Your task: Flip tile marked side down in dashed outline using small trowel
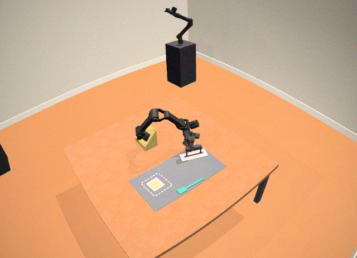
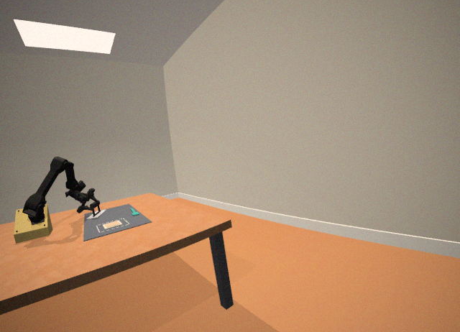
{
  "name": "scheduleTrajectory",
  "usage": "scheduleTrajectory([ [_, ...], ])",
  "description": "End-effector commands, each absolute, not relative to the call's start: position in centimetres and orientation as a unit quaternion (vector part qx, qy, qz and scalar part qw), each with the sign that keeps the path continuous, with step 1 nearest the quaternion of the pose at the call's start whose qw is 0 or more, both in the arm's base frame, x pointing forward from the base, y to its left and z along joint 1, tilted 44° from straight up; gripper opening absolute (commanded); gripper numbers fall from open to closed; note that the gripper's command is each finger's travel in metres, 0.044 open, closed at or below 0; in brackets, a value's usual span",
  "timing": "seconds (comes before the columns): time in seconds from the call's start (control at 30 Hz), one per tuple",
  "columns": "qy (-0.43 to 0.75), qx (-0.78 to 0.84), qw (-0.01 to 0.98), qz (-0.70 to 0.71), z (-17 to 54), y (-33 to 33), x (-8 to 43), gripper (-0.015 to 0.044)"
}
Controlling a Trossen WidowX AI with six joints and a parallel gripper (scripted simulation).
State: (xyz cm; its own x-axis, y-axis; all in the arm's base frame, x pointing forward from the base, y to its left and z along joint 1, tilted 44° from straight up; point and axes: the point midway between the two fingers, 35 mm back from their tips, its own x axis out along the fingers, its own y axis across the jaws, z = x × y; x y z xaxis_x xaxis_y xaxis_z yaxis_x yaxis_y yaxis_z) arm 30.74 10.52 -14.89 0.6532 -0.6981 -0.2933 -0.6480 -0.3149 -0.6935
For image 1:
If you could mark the cream square tile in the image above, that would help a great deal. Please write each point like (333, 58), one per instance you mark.
(155, 184)

